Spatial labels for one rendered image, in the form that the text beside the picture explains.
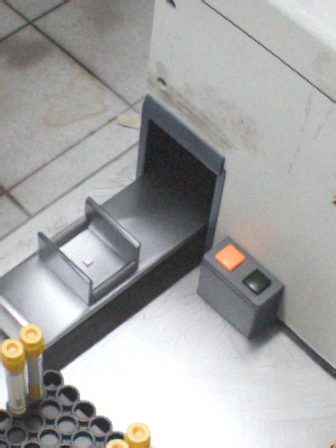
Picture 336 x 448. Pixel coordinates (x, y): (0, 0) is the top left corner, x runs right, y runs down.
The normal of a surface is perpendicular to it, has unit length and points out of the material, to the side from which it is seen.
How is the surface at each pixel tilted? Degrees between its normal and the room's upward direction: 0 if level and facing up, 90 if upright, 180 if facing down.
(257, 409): 0
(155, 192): 0
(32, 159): 0
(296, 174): 90
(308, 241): 90
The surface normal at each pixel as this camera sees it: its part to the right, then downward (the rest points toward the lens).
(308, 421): 0.07, -0.58
